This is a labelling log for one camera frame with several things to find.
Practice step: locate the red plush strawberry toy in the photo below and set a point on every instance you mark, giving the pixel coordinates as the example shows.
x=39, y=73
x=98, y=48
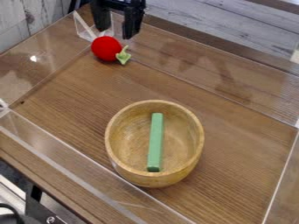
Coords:
x=107, y=49

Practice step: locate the clear acrylic corner bracket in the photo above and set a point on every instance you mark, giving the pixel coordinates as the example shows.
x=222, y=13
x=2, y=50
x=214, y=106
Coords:
x=90, y=32

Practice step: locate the clear acrylic tray wall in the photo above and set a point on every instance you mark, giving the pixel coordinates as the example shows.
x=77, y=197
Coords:
x=236, y=160

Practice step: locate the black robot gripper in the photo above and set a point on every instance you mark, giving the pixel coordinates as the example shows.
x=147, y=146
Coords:
x=134, y=15

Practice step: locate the black metal table leg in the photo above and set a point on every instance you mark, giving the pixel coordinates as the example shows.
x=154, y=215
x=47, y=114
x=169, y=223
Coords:
x=37, y=210

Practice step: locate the oval wooden bowl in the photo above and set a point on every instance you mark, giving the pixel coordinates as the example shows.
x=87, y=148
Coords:
x=127, y=139

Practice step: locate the green rectangular stick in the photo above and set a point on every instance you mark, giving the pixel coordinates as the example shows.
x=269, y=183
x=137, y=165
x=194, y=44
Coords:
x=157, y=140

